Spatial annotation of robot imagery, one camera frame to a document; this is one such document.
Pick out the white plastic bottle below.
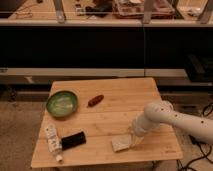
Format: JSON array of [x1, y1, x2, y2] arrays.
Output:
[[44, 124, 63, 163]]

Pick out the metal shelf rack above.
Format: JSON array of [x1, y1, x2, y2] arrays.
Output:
[[0, 0, 213, 87]]

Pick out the wooden table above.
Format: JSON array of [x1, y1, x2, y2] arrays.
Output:
[[30, 77, 184, 169]]

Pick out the tray of clutter on shelf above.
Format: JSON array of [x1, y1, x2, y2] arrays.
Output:
[[112, 0, 175, 19]]

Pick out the black cylinder can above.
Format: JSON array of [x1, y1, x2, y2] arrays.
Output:
[[61, 131, 86, 150]]

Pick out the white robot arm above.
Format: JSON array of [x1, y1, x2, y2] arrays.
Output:
[[130, 101, 213, 147]]

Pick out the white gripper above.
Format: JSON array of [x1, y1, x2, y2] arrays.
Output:
[[128, 115, 153, 148]]

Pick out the red sausage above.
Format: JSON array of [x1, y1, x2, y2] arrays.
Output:
[[88, 95, 104, 107]]

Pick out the green bowl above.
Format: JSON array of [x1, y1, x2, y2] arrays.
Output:
[[46, 90, 78, 118]]

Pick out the black cables on floor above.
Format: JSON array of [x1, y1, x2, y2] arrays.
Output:
[[176, 101, 213, 171]]

